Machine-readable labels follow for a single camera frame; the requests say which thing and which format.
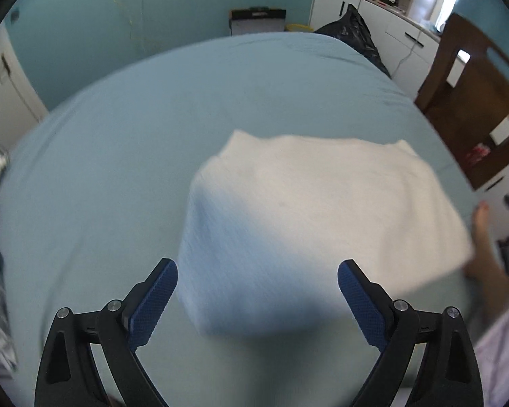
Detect yellow hanging cables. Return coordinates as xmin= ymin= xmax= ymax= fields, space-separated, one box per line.
xmin=112 ymin=0 xmax=147 ymax=48

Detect white sideboard cabinet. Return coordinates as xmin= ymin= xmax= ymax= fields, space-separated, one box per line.
xmin=309 ymin=0 xmax=509 ymax=221

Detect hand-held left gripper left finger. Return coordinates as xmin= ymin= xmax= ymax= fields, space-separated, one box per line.
xmin=35 ymin=258 xmax=179 ymax=407

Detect black plastic bag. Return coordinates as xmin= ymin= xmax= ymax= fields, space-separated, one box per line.
xmin=314 ymin=4 xmax=392 ymax=79

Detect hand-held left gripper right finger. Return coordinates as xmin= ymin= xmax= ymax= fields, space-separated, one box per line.
xmin=337 ymin=258 xmax=485 ymax=407

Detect red patterned item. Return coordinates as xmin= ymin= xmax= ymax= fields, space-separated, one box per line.
xmin=466 ymin=144 xmax=491 ymax=167

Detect brown wooden chair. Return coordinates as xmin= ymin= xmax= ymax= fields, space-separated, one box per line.
xmin=413 ymin=13 xmax=509 ymax=191

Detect white door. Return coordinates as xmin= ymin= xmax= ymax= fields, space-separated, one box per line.
xmin=0 ymin=30 xmax=50 ymax=154

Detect person's right foot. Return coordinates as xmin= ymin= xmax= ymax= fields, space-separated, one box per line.
xmin=466 ymin=201 xmax=509 ymax=304

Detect black and grey case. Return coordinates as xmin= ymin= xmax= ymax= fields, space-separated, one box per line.
xmin=228 ymin=6 xmax=287 ymax=37

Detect white cable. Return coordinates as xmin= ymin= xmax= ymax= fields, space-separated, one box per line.
xmin=391 ymin=46 xmax=417 ymax=78

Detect white towel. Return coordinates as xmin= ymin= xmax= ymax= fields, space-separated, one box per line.
xmin=177 ymin=129 xmax=476 ymax=338

